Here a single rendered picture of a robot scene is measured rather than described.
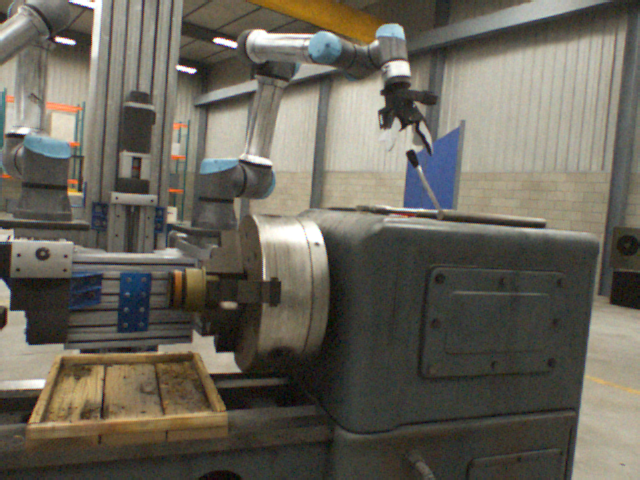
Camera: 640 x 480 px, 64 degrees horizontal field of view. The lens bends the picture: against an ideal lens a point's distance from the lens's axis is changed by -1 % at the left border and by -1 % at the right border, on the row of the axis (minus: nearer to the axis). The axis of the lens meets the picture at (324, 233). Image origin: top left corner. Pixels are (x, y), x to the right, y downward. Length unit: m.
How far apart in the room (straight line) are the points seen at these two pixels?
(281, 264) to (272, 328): 0.11
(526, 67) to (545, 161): 2.25
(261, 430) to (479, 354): 0.44
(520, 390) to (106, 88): 1.46
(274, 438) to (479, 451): 0.43
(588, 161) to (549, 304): 10.69
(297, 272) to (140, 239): 0.89
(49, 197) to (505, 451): 1.29
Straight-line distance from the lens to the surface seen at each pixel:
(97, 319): 1.62
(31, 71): 1.75
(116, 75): 1.81
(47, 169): 1.58
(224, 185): 1.66
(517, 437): 1.21
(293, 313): 0.92
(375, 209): 1.21
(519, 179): 12.47
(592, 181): 11.69
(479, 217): 1.07
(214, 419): 0.92
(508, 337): 1.11
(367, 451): 1.01
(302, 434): 0.99
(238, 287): 0.91
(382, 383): 0.96
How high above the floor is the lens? 1.26
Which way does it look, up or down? 3 degrees down
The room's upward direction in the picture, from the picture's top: 5 degrees clockwise
